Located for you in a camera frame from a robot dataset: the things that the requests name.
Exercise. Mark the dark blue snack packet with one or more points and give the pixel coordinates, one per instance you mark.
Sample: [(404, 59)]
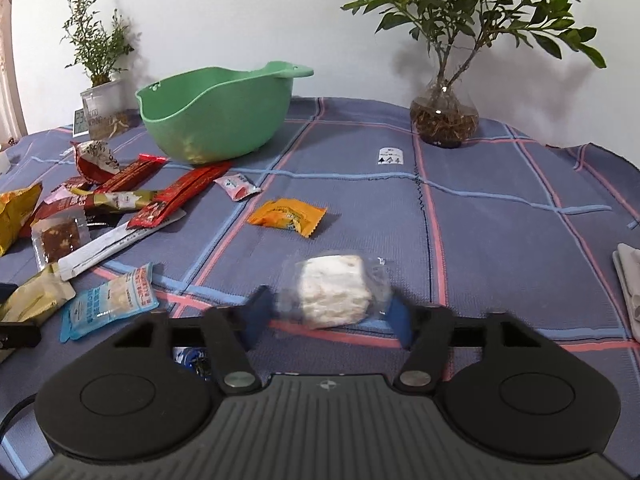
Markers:
[(190, 357)]

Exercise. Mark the red and white snack packet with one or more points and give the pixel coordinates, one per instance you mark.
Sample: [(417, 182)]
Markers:
[(95, 160)]

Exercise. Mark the white rice cake clear wrapper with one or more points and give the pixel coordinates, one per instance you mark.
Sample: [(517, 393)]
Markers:
[(330, 290)]

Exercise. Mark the long red snack packet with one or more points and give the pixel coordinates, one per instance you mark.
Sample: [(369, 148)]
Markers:
[(175, 192), (132, 172)]

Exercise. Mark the long white snack packet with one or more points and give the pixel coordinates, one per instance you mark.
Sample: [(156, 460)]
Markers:
[(100, 250)]

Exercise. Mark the blue plaid tablecloth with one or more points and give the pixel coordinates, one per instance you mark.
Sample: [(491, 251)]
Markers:
[(500, 240)]

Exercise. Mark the pale yellow snack packet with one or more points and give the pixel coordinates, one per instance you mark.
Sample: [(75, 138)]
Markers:
[(35, 295)]

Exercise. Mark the orange snack packet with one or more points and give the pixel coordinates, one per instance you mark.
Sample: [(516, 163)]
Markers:
[(285, 215)]

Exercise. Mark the small digital clock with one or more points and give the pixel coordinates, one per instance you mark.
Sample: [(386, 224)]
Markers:
[(80, 122)]

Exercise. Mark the blue and white snack packet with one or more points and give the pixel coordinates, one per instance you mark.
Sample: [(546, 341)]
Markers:
[(110, 302)]

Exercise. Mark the dark red snack packet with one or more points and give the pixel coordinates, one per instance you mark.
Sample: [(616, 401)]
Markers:
[(60, 205)]

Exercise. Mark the green plastic bowl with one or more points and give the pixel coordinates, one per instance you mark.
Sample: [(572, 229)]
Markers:
[(215, 120)]

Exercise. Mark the yellow snack bag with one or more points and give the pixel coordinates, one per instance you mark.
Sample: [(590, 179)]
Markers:
[(15, 215)]

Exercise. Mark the pink patterned curtain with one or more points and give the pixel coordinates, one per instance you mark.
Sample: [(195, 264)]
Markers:
[(7, 85)]

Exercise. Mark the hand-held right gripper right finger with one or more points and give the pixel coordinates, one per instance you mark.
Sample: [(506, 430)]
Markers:
[(400, 325)]

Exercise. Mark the small plant in white pot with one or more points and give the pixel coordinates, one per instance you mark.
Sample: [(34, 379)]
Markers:
[(107, 105)]

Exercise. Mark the grey folded cloth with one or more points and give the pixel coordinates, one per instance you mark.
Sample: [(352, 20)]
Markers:
[(631, 290)]

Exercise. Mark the small pink snack packet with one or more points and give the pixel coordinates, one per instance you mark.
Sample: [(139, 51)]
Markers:
[(235, 186)]

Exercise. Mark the leafy plant in glass vase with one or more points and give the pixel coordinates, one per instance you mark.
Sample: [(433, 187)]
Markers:
[(442, 115)]

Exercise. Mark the brown cake clear wrapper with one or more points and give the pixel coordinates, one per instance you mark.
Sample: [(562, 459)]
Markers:
[(60, 237)]

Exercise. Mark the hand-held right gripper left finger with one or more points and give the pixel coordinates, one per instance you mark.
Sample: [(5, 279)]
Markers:
[(255, 320)]

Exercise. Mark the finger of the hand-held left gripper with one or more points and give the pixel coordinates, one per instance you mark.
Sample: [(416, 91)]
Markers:
[(20, 334)]

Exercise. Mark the green brown snack bar packet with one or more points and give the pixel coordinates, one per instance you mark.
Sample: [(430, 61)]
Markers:
[(115, 201)]

